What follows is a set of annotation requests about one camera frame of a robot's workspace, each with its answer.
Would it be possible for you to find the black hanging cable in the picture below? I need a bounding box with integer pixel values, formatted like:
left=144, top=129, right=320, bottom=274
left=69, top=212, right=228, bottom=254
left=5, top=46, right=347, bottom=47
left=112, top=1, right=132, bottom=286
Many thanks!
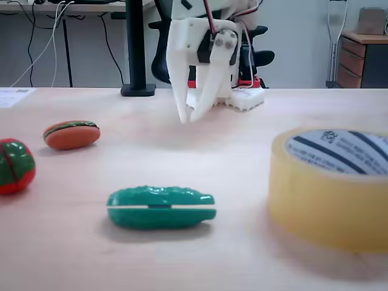
left=26, top=12, right=39, bottom=88
left=99, top=13, right=122, bottom=88

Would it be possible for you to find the toy hamburger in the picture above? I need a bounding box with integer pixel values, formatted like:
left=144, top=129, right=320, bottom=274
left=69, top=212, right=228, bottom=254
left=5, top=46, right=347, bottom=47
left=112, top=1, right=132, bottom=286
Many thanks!
left=42, top=120, right=101, bottom=151

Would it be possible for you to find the grey metal crutch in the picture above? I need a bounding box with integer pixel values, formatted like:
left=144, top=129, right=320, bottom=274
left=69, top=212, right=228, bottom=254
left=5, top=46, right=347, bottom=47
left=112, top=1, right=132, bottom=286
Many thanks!
left=325, top=0, right=349, bottom=89

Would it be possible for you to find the wooden drawer cabinet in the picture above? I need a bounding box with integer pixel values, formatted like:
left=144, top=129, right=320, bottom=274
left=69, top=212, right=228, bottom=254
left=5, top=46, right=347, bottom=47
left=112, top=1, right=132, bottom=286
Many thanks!
left=336, top=32, right=388, bottom=89

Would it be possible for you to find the red black servo cable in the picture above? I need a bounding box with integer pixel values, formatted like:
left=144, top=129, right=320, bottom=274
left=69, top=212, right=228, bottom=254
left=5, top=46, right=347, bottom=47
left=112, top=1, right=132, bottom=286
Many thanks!
left=202, top=0, right=218, bottom=36

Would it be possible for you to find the black monitor stand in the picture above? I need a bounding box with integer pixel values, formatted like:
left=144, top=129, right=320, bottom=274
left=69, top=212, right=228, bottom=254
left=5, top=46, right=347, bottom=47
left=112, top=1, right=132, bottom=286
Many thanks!
left=120, top=0, right=157, bottom=97

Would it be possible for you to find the black office chair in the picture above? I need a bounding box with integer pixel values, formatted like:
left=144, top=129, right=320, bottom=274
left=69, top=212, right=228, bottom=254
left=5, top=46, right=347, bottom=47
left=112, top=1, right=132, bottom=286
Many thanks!
left=148, top=0, right=275, bottom=89

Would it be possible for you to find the white printed paper sheet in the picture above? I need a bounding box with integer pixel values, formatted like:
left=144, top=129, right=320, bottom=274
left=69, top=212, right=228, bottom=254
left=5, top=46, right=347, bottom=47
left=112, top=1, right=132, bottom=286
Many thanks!
left=0, top=87, right=37, bottom=109

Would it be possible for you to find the white hanging cable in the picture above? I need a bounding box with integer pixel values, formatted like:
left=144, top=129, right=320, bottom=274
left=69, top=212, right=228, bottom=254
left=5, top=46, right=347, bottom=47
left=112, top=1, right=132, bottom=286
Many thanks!
left=11, top=1, right=75, bottom=88

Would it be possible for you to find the red green toy tomato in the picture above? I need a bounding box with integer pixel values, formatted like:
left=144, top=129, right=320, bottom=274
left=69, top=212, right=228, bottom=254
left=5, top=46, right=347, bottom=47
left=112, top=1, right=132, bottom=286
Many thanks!
left=0, top=138, right=36, bottom=196

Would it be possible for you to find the yellow tape roll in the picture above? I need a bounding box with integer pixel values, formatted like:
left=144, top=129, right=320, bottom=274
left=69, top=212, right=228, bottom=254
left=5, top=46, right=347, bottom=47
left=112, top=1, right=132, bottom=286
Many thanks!
left=268, top=127, right=388, bottom=254

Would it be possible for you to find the green toy cucumber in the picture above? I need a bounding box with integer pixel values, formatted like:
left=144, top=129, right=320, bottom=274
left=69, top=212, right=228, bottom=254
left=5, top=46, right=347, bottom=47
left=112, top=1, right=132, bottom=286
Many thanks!
left=106, top=185, right=217, bottom=230

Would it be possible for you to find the background desk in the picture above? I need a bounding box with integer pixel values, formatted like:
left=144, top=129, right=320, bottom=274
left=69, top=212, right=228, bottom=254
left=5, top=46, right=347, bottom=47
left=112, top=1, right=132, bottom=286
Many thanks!
left=0, top=0, right=158, bottom=88

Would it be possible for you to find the brown cardboard box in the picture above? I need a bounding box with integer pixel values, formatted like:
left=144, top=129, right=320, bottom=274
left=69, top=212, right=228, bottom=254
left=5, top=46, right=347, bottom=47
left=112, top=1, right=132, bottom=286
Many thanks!
left=356, top=7, right=388, bottom=36

